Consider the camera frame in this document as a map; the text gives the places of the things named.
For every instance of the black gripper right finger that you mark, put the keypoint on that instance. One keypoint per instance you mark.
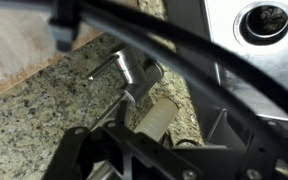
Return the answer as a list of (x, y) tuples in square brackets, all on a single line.
[(267, 156)]

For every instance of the stainless steel sink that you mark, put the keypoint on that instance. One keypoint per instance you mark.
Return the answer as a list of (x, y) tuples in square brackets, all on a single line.
[(277, 56)]

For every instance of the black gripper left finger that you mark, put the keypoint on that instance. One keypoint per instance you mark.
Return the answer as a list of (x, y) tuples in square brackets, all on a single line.
[(70, 153)]

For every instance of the round sink drain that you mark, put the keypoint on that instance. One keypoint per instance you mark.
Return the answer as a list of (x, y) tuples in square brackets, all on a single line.
[(267, 23)]

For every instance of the white soap bottle black cap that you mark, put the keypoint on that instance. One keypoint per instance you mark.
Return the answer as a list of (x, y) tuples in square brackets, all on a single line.
[(157, 118)]

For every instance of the wooden cutting board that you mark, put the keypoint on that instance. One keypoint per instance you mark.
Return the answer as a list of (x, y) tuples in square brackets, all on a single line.
[(14, 50)]

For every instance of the chrome gooseneck tap faucet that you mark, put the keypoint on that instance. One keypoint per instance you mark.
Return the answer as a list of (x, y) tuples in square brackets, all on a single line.
[(130, 66)]

